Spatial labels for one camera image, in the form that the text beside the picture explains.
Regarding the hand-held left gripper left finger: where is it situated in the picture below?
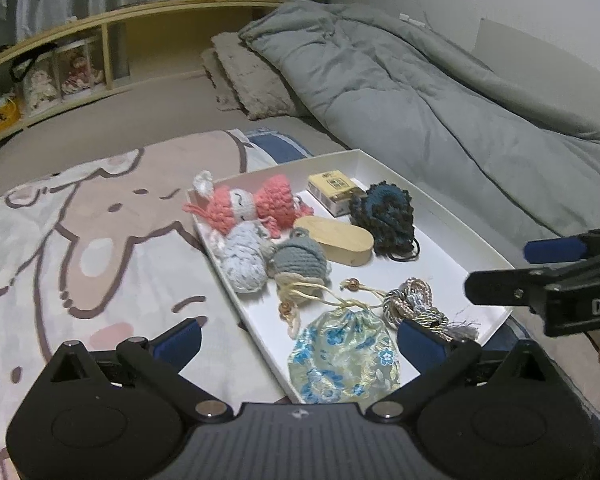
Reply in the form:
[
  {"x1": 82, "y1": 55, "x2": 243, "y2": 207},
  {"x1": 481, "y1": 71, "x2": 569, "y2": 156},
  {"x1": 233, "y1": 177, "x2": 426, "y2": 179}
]
[{"x1": 47, "y1": 316, "x2": 233, "y2": 418}]

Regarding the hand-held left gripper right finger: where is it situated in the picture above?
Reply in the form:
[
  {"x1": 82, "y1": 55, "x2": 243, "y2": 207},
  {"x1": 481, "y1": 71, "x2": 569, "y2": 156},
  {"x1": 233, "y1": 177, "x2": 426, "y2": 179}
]
[{"x1": 370, "y1": 319, "x2": 556, "y2": 418}]

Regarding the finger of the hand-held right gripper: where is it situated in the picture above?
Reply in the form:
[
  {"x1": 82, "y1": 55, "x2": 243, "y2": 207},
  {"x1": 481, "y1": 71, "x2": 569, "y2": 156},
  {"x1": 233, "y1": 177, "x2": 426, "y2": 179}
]
[
  {"x1": 464, "y1": 265, "x2": 564, "y2": 309},
  {"x1": 524, "y1": 228, "x2": 600, "y2": 265}
]

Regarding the braided cord with tassel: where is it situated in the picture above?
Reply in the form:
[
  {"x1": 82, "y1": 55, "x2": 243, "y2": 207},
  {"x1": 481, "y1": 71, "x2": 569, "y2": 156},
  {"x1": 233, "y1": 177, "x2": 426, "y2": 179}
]
[{"x1": 382, "y1": 276, "x2": 481, "y2": 343}]

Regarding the white shallow tray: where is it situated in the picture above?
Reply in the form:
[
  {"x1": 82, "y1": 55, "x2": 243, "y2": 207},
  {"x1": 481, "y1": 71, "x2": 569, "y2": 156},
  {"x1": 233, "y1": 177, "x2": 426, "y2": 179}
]
[{"x1": 186, "y1": 148, "x2": 516, "y2": 405}]

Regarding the floral drawstring pouch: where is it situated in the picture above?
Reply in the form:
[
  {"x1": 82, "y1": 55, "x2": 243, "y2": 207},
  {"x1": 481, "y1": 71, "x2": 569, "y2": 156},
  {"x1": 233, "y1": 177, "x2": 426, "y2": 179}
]
[{"x1": 286, "y1": 277, "x2": 401, "y2": 403}]

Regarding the pale blue crochet doll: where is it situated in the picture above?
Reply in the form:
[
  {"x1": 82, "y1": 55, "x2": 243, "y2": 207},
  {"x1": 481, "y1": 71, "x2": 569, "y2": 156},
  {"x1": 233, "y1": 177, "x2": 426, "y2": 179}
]
[{"x1": 210, "y1": 222, "x2": 276, "y2": 293}]

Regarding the dark blue crochet pouch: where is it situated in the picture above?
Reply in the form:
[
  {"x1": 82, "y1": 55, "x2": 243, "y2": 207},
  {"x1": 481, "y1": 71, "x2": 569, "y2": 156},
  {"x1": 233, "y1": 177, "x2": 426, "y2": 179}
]
[{"x1": 349, "y1": 182, "x2": 421, "y2": 262}]

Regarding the oval wooden box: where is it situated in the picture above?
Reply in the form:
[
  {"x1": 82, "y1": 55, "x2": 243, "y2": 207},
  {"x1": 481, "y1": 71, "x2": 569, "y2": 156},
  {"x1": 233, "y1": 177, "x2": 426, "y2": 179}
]
[{"x1": 292, "y1": 216, "x2": 373, "y2": 267}]

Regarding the grey crochet pouch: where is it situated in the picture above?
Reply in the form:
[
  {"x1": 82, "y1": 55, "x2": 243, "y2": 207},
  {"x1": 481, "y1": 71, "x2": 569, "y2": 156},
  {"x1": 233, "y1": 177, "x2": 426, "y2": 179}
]
[{"x1": 266, "y1": 227, "x2": 331, "y2": 341}]

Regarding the cartoon printed blanket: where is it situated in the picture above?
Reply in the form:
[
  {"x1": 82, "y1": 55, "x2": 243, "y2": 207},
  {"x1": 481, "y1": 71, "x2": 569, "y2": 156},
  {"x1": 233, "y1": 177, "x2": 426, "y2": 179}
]
[{"x1": 0, "y1": 129, "x2": 311, "y2": 480}]

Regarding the pink crochet doll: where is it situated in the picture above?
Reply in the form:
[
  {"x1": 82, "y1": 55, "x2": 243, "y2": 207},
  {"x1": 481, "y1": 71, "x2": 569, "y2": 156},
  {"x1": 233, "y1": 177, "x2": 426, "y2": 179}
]
[{"x1": 182, "y1": 170, "x2": 315, "y2": 238}]

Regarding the yellow tissue packet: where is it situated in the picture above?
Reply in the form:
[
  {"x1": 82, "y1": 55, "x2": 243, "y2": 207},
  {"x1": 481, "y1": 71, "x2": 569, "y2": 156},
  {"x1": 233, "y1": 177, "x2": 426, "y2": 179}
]
[{"x1": 307, "y1": 170, "x2": 368, "y2": 217}]

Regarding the blue towel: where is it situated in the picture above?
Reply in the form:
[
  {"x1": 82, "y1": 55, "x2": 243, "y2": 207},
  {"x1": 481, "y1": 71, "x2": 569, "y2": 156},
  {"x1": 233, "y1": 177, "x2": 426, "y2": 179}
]
[{"x1": 245, "y1": 130, "x2": 316, "y2": 163}]

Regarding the grey duvet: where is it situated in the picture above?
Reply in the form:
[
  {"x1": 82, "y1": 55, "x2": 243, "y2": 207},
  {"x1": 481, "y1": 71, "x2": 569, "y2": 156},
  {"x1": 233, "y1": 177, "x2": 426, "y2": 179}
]
[{"x1": 237, "y1": 1, "x2": 600, "y2": 261}]

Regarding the grey fluffy pillow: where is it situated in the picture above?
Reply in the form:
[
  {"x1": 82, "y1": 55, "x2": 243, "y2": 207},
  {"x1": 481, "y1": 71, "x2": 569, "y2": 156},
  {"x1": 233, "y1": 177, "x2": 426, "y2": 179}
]
[{"x1": 201, "y1": 31, "x2": 308, "y2": 121}]

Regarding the yellow bag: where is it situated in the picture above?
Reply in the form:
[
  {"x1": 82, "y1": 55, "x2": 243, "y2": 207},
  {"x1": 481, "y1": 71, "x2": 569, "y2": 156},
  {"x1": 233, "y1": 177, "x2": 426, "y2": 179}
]
[{"x1": 0, "y1": 94, "x2": 22, "y2": 133}]

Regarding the display box with pink doll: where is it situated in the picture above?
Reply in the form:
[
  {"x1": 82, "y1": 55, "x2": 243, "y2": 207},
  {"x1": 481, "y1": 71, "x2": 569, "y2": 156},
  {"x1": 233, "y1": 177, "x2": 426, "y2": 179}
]
[{"x1": 57, "y1": 42, "x2": 106, "y2": 96}]

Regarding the display box with white doll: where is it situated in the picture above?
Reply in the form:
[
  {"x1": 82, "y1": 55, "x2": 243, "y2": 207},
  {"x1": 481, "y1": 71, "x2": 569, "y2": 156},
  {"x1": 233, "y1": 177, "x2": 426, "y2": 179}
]
[{"x1": 22, "y1": 57, "x2": 61, "y2": 113}]

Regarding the wooden bedside shelf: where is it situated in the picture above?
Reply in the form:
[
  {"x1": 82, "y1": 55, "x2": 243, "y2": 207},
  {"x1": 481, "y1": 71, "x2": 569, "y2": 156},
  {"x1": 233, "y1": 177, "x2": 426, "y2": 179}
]
[{"x1": 0, "y1": 0, "x2": 291, "y2": 153}]

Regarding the black bag strap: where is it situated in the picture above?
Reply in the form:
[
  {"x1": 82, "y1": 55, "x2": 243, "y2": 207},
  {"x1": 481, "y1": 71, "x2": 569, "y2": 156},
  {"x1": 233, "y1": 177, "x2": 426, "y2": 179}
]
[{"x1": 9, "y1": 45, "x2": 58, "y2": 84}]

